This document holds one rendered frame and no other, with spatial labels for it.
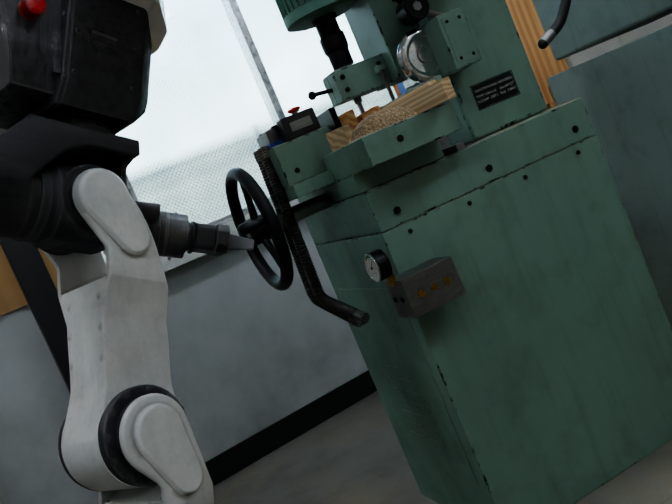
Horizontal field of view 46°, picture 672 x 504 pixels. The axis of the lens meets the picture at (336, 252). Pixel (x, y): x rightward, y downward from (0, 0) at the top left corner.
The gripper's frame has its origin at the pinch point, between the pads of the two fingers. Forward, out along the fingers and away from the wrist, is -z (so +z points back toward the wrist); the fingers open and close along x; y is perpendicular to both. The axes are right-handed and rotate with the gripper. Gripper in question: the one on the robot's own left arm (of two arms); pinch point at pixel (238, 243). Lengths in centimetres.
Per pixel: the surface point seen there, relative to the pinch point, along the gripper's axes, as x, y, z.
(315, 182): -1.2, 15.1, -15.4
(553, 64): -133, 112, -160
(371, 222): 8.0, 6.7, -25.2
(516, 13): -133, 132, -140
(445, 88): 29, 30, -30
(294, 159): -3.0, 19.7, -10.8
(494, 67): 1, 48, -55
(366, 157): 18.7, 17.1, -19.0
